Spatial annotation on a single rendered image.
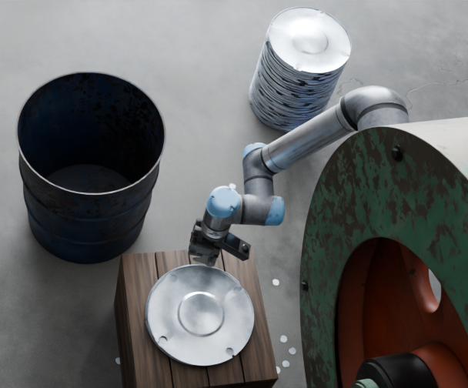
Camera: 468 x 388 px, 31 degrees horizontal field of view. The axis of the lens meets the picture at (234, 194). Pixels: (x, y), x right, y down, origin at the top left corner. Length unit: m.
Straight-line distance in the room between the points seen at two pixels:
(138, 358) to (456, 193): 1.38
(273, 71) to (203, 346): 1.06
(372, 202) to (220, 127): 1.86
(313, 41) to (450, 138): 1.85
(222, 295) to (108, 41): 1.28
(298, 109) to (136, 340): 1.12
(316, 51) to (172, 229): 0.77
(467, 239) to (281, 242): 1.87
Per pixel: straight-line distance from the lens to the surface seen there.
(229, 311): 2.32
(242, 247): 2.24
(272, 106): 3.02
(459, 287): 1.07
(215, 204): 2.04
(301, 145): 2.06
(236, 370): 2.29
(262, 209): 2.08
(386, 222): 1.22
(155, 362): 2.26
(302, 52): 2.89
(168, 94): 3.12
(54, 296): 2.70
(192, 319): 2.29
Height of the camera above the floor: 2.48
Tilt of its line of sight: 58 degrees down
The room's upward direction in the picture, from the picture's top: 20 degrees clockwise
